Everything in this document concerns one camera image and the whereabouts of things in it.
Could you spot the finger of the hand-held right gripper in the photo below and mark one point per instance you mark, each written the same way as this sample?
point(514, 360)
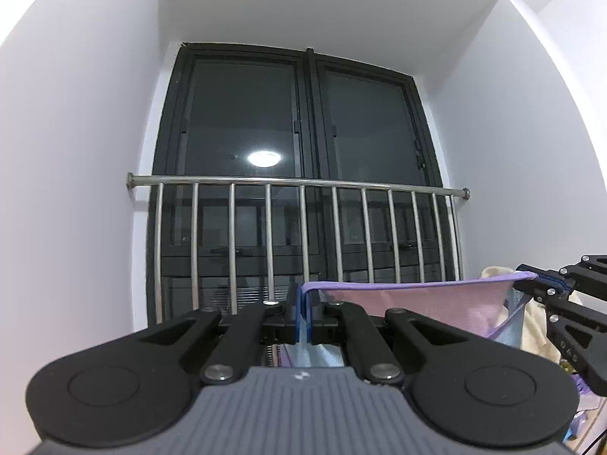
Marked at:
point(550, 276)
point(545, 294)

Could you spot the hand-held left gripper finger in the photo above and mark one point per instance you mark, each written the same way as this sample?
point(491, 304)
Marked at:
point(308, 322)
point(298, 315)

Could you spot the pink blue purple-trimmed garment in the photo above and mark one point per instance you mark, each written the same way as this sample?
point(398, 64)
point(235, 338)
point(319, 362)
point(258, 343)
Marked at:
point(427, 303)

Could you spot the cream folded cloth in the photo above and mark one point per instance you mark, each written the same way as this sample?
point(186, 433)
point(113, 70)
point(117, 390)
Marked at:
point(533, 331)

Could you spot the light purple cloth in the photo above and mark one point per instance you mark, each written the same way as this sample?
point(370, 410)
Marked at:
point(588, 412)

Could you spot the steel window railing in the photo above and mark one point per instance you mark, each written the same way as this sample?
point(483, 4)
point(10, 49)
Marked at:
point(303, 182)

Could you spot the black framed window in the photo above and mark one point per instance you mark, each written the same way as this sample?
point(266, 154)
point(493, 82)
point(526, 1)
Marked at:
point(298, 118)

